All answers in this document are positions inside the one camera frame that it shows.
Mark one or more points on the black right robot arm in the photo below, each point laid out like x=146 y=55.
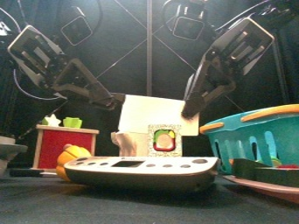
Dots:
x=273 y=11

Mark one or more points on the beige knife holder block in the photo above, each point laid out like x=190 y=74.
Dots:
x=129 y=144

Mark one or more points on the green shape block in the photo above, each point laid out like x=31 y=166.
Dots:
x=73 y=122

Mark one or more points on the pale green star block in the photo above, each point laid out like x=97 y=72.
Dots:
x=51 y=121

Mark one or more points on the teal basket with orange rim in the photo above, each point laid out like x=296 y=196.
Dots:
x=269 y=137

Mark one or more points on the orange yellow toy pumpkin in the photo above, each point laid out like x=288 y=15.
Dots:
x=73 y=153

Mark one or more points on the red wooden shape sorter box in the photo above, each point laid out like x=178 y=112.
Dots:
x=62 y=148

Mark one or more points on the silver toy appliance with buttons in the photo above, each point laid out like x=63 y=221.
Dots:
x=145 y=175

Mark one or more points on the dark green box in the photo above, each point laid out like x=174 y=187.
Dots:
x=278 y=176
x=248 y=169

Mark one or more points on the grey bowl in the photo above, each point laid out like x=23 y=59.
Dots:
x=10 y=151

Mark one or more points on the small red toy piece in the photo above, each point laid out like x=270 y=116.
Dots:
x=289 y=166

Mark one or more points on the pink toy tray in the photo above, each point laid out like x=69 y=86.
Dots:
x=269 y=189

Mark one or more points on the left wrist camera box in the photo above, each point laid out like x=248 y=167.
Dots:
x=77 y=30

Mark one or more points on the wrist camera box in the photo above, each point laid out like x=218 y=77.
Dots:
x=189 y=28
x=77 y=30

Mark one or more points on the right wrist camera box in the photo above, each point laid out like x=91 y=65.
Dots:
x=189 y=28

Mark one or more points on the vertical metal frame pole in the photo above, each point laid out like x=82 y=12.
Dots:
x=149 y=58

